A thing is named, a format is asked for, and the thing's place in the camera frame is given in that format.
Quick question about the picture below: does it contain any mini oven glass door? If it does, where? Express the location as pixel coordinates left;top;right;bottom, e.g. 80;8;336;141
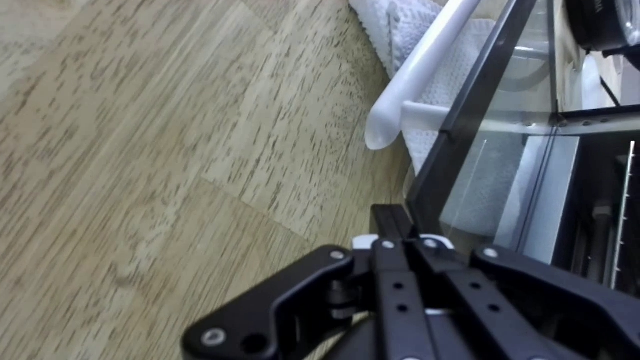
404;0;568;253

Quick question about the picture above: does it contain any white oven door handle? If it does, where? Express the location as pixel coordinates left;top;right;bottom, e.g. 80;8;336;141
365;0;482;151

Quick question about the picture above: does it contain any black round appliance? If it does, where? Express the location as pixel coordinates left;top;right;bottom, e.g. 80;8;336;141
564;0;640;57

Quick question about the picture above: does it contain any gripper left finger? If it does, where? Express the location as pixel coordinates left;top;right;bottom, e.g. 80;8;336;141
181;204;437;360

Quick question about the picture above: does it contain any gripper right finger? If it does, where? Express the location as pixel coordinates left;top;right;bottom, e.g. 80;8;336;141
409;234;640;360

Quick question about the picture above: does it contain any white towel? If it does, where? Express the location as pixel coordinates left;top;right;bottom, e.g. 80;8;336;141
348;0;501;173

